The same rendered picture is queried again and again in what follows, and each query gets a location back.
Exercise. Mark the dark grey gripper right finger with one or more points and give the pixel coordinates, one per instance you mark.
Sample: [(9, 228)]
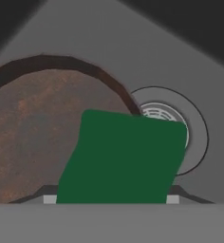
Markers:
[(180, 196)]

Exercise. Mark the grey sink basin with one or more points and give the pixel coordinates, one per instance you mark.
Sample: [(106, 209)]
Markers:
[(148, 57)]

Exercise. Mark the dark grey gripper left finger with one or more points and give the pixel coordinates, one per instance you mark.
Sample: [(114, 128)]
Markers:
[(44, 195)]

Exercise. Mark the round metal sink drain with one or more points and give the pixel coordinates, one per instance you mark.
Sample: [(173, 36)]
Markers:
[(196, 136)]

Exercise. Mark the rusty brown pan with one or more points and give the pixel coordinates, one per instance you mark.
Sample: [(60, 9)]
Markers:
[(31, 133)]

